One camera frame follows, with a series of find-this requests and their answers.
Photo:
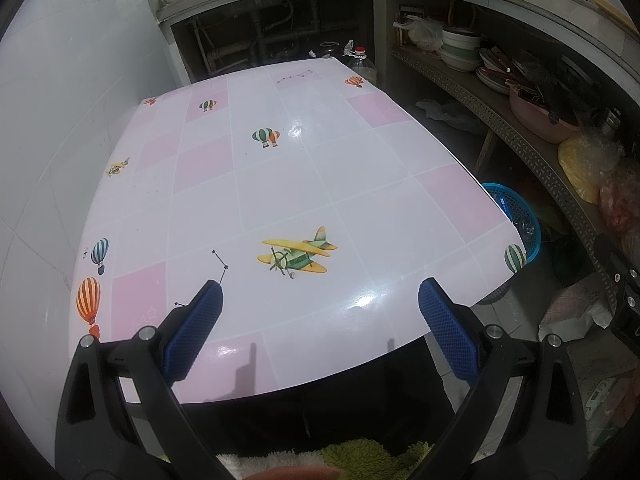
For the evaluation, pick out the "red plastic bag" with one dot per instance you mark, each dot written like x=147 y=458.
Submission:
x=622 y=200

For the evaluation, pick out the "dark ceramic jar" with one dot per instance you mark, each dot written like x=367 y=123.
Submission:
x=330 y=50

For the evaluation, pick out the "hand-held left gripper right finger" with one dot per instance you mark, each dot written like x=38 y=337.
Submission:
x=450 y=332

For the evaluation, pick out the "stack of white bowls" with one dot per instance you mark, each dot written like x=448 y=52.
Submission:
x=460 y=47

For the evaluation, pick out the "pink basin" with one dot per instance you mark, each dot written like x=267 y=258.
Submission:
x=540 y=115

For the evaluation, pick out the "sink drain pipes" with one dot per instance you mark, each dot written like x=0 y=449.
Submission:
x=270 y=35

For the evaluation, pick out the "white cloth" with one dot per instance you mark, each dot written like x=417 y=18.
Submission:
x=445 y=112

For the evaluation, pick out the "yellow oil bottle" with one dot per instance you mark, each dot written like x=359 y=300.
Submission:
x=361 y=67

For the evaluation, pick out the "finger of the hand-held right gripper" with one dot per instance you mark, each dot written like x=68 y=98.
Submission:
x=620 y=290

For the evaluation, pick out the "yellow plastic bag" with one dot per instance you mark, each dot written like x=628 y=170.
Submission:
x=585 y=165

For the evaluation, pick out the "white plastic bag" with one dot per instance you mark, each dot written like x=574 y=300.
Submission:
x=425 y=32

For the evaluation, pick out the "stack of plates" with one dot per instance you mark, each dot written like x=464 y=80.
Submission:
x=495 y=72

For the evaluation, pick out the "white sack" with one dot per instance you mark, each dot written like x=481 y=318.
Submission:
x=570 y=310

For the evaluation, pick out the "blue plastic basket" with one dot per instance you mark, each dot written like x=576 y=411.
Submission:
x=525 y=215

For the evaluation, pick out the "person's left forearm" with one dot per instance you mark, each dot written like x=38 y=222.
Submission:
x=350 y=455

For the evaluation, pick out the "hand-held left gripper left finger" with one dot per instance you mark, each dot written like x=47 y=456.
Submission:
x=192 y=332

